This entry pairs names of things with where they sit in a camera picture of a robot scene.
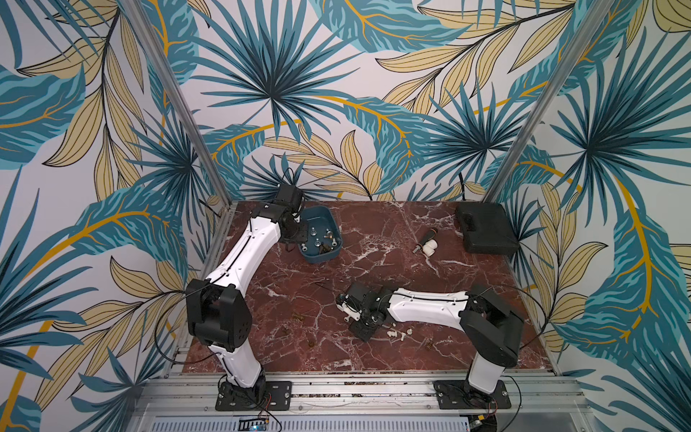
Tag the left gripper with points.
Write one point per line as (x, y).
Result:
(301, 238)

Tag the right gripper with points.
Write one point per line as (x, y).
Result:
(364, 325)

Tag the teal plastic storage box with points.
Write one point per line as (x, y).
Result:
(324, 240)

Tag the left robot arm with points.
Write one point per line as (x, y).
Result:
(217, 311)

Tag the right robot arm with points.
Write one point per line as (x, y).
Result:
(492, 325)

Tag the black and white bottle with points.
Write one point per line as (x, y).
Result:
(427, 245)

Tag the black plastic case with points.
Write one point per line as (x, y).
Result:
(486, 229)

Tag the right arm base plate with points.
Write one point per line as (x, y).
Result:
(459, 395)

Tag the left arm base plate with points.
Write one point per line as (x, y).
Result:
(272, 396)

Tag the aluminium frame rail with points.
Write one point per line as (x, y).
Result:
(393, 401)

